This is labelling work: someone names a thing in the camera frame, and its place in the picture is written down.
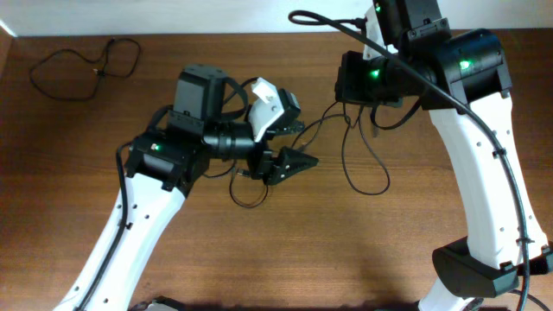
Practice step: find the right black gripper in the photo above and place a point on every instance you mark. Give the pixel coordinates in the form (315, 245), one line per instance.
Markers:
(350, 80)

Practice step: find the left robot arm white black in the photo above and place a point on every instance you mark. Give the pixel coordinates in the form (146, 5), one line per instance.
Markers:
(211, 118)

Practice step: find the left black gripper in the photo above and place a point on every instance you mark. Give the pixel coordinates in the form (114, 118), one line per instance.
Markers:
(266, 163)

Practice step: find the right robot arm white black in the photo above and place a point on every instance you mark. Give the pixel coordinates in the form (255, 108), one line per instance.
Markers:
(464, 84)

